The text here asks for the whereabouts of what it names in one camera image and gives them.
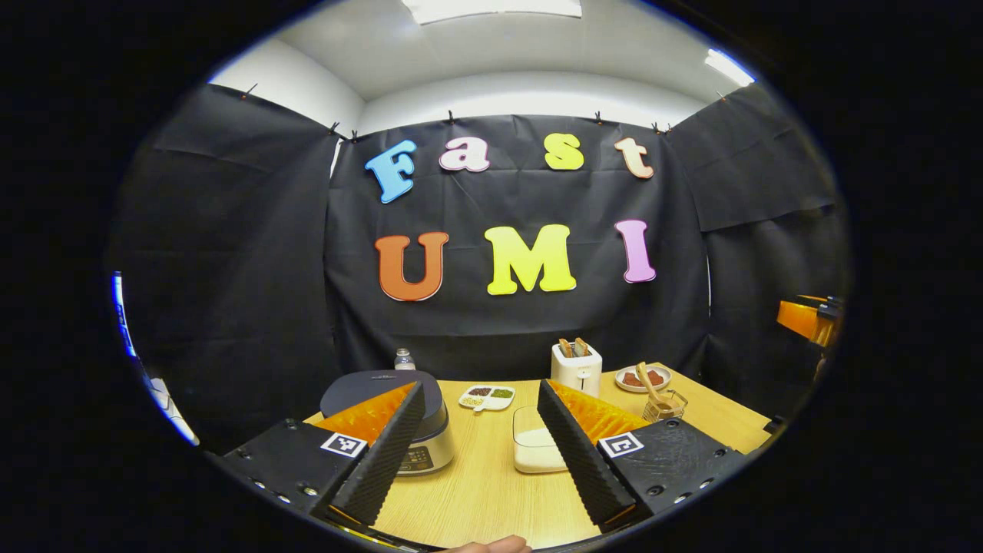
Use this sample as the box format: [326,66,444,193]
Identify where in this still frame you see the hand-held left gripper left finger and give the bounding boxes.
[219,382,427,527]

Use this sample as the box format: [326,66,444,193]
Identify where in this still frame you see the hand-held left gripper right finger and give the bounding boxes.
[535,379,750,535]

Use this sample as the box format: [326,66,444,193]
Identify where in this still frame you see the clear container of rice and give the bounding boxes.
[512,406,571,474]

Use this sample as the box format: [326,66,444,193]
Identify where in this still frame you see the grey rice cooker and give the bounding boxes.
[319,370,454,477]

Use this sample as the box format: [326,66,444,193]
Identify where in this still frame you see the wooden spoon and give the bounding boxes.
[636,362,667,408]

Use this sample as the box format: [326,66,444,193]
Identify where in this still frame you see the metal wire chopstick holder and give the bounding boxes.
[642,389,688,423]

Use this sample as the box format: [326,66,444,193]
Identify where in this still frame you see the white toaster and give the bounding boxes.
[551,340,603,398]

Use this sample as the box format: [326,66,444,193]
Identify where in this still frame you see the white round plate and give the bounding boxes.
[614,365,672,393]

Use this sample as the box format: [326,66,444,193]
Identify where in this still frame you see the white divided condiment dish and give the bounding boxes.
[458,385,516,413]

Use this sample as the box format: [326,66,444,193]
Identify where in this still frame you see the white side desk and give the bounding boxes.
[142,369,200,446]

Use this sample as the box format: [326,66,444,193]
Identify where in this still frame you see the black backdrop cloth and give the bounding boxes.
[108,83,852,454]

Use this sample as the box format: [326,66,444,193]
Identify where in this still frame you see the small ceiling light panel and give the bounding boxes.
[705,48,756,87]

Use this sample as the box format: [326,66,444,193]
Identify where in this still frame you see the lit computer monitor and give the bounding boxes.
[111,273,139,362]

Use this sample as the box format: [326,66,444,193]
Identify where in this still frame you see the long ceiling light panel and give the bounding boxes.
[401,0,583,25]

